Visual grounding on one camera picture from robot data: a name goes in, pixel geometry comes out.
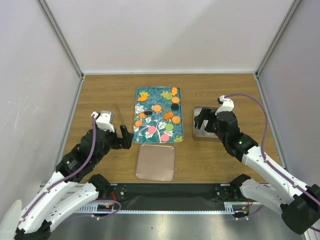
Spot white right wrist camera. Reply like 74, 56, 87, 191
215, 95, 235, 116

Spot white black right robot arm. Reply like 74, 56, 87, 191
194, 107, 320, 235

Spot green round cookie lower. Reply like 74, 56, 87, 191
165, 123, 174, 132

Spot black round cookie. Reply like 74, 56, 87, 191
170, 103, 180, 111
144, 109, 153, 116

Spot green round cookie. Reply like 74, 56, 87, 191
165, 123, 174, 132
165, 93, 173, 101

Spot green round cookie upper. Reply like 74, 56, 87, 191
165, 93, 173, 101

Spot pink round cookie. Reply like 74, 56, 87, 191
160, 133, 170, 142
148, 126, 157, 134

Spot rose gold cookie tin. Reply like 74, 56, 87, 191
192, 105, 220, 142

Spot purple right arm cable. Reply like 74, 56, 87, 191
223, 93, 320, 232

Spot aluminium cable rail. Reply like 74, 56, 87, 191
74, 201, 263, 215

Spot rose gold tin lid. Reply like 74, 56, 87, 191
135, 144, 176, 182

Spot orange pumpkin cookie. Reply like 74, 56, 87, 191
139, 112, 146, 119

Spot orange translucent cookie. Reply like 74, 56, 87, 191
163, 111, 174, 121

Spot teal floral serving tray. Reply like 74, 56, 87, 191
133, 86, 184, 144

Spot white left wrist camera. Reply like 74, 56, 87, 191
91, 110, 115, 133

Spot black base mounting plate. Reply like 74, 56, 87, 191
111, 183, 248, 203

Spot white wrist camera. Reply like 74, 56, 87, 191
215, 95, 235, 116
91, 110, 115, 133

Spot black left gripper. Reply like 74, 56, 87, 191
93, 124, 134, 164

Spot orange leaf cookie top right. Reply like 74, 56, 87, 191
171, 87, 178, 96

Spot metal slotted tongs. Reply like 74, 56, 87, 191
115, 103, 125, 125

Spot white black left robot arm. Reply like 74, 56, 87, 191
14, 124, 134, 240

